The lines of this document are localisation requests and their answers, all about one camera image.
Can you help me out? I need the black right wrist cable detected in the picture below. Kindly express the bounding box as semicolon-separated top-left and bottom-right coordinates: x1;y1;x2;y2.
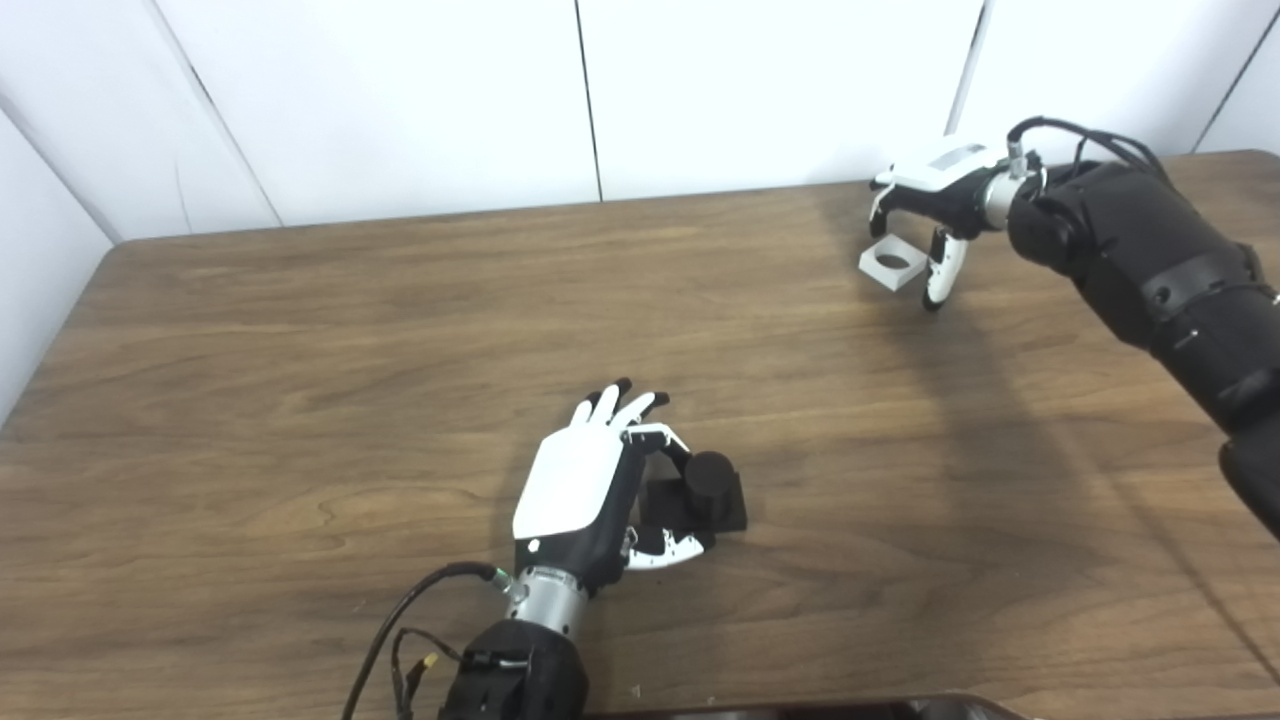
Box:
1005;116;1171;186

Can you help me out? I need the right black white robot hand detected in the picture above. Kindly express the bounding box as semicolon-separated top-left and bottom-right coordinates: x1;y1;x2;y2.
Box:
868;135;1011;313

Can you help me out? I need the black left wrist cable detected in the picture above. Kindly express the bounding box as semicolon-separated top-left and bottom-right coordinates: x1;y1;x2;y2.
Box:
340;562;511;720

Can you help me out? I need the thin wire with yellow connector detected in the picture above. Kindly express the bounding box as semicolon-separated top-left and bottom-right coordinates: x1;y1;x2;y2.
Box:
390;627;461;720

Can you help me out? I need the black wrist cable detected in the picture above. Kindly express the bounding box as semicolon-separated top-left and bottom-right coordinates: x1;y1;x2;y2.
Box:
340;562;511;720
1005;116;1171;186

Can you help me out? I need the white square piece with hole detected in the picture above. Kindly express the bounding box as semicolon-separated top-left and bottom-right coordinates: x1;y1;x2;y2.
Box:
858;235;931;293

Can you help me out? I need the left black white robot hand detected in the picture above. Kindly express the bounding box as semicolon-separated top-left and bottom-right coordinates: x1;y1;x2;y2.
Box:
510;378;716;596

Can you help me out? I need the black peg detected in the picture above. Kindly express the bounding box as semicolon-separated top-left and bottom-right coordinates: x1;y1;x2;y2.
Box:
640;451;749;534

